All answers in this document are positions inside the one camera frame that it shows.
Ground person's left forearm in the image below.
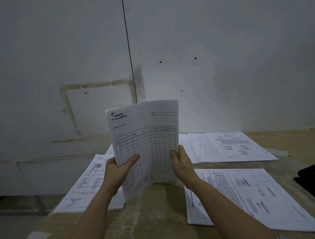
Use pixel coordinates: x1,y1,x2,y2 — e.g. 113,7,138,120
70,188,118,239

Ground person's left hand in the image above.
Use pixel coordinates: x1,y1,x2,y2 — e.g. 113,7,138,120
102,153,141,196

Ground black object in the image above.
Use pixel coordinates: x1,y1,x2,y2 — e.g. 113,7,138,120
294,163,315,197

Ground paper stack with colour diagrams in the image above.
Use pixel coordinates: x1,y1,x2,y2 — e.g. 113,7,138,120
53,154,126,214

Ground paper stack with stamped letter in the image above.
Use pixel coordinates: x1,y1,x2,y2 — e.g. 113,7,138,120
184,168,315,232

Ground white form sheets with table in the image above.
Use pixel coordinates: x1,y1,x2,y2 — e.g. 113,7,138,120
105,99,180,204

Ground white sheet with faint table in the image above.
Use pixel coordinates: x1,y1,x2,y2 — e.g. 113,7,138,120
178,133,199,164

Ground person's right forearm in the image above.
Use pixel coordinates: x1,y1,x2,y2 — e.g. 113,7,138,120
189,178,280,239

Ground person's right hand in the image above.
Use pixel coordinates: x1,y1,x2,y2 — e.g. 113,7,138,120
170,145,201,189

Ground thick paper stack with letter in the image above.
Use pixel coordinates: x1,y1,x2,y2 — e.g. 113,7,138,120
188,132,280,163

